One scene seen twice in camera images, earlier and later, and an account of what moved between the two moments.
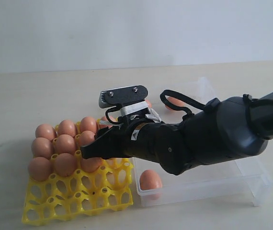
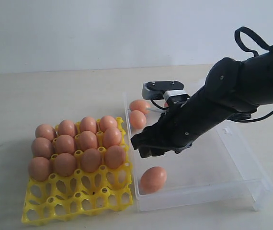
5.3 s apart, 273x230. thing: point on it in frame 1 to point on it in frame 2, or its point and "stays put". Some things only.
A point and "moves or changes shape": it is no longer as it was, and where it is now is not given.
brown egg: (41, 147) stays put
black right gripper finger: (109, 145) to (157, 139)
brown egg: (88, 123) stays put
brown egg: (65, 143) stays put
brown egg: (104, 122) stays put
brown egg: (39, 168) stays put
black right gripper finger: (102, 131) to (156, 147)
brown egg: (149, 104) moves or changes shape
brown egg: (150, 179) moves or changes shape
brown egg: (67, 127) stays put
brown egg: (91, 165) stays put
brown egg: (65, 165) stays put
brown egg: (176, 101) moves or changes shape
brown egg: (86, 137) stays put
